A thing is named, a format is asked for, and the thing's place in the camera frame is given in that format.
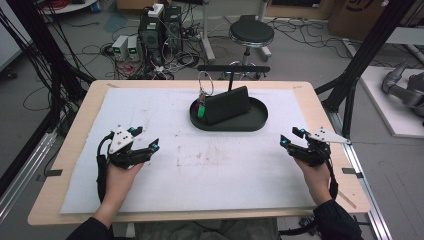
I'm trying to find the black computer tower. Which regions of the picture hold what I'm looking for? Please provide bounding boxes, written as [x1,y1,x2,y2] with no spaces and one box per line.
[163,5,184,56]
[137,7,166,67]

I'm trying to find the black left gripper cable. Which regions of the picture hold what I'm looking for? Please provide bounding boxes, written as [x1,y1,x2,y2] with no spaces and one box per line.
[95,131,116,204]

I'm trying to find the white power strip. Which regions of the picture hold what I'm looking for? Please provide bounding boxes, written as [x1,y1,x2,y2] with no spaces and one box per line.
[147,3,165,19]

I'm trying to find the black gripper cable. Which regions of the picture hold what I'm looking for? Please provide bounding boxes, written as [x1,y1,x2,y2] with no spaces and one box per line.
[95,131,116,204]
[321,143,340,201]

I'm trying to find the grey power supply unit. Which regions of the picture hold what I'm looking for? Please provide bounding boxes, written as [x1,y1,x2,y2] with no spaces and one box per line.
[111,34,130,62]
[127,35,141,62]

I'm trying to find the wooden table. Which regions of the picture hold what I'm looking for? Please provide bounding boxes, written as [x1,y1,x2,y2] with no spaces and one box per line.
[27,79,372,227]

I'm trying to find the white table mat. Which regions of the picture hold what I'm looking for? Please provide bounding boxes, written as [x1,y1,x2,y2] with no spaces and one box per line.
[59,87,316,215]

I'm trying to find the white metal stand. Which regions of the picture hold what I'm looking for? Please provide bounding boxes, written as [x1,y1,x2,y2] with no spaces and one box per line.
[198,0,217,63]

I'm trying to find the black tape strip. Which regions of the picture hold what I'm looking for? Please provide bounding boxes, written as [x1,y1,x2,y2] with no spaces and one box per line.
[341,167,365,180]
[35,168,64,183]

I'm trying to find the person's left hand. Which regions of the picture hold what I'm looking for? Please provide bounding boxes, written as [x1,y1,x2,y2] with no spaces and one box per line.
[93,161,145,228]

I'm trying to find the key ring with coloured tags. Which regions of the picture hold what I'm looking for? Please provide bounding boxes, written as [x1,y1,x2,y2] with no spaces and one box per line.
[194,70,215,120]

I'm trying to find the cardboard box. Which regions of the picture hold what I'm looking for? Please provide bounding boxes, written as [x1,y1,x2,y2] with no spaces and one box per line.
[327,0,424,43]

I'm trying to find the black metal frame post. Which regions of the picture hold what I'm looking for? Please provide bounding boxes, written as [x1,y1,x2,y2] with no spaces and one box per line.
[314,0,418,145]

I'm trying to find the black frame with cable bundle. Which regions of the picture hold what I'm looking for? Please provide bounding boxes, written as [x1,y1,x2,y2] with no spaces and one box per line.
[0,0,97,198]

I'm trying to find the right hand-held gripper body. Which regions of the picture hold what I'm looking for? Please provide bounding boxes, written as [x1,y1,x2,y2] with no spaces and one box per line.
[287,126,352,168]

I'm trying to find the person's right hand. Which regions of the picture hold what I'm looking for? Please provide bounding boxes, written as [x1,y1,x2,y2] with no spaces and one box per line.
[293,157,334,206]

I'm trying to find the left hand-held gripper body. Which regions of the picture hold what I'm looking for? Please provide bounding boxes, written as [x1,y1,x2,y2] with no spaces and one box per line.
[105,124,152,170]

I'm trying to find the black oval tray with hanger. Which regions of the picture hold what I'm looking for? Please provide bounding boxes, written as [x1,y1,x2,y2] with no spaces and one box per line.
[189,64,272,133]

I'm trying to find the black round stool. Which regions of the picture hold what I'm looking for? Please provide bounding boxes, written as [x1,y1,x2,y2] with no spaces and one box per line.
[228,19,276,81]

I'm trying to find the white platform board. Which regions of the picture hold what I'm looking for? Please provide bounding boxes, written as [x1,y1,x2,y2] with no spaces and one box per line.
[359,65,424,140]

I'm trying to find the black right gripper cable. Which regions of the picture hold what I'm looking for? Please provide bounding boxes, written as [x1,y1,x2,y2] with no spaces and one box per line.
[321,143,340,201]

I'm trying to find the person's legs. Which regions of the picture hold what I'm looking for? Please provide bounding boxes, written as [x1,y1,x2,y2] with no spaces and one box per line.
[133,217,282,240]

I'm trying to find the black wallet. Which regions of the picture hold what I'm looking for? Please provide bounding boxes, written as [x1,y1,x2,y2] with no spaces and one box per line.
[203,85,252,127]

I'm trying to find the aluminium rail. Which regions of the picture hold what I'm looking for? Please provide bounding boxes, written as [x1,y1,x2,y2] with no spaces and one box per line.
[326,109,395,240]
[0,129,58,223]

